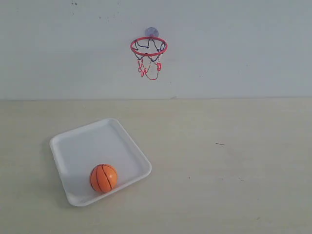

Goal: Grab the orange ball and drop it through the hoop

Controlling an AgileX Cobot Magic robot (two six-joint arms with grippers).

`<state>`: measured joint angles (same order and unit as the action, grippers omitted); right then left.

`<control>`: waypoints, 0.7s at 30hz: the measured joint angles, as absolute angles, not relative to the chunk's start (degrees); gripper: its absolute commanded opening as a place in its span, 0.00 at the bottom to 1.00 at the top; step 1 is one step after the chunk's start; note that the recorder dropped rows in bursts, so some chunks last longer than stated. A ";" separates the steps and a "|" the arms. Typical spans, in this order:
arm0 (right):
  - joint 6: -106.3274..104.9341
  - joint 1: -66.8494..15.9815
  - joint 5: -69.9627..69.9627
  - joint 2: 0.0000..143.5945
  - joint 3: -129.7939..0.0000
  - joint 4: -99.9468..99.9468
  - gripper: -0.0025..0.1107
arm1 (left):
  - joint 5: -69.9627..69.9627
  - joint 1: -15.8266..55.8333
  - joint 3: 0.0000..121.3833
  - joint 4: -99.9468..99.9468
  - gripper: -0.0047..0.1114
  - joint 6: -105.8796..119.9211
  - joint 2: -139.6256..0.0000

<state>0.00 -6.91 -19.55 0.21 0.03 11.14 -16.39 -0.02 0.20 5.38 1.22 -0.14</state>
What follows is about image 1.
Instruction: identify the small orange basketball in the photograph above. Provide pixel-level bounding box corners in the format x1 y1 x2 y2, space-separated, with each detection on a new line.
89 164 118 193

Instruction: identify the red mini basketball hoop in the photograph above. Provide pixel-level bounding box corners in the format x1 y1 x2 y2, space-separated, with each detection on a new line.
130 36 168 81

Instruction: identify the clear suction cup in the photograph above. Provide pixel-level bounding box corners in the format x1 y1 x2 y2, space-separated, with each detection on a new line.
145 27 159 38

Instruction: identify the white foam tray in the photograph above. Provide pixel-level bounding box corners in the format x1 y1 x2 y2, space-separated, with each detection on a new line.
50 118 152 207

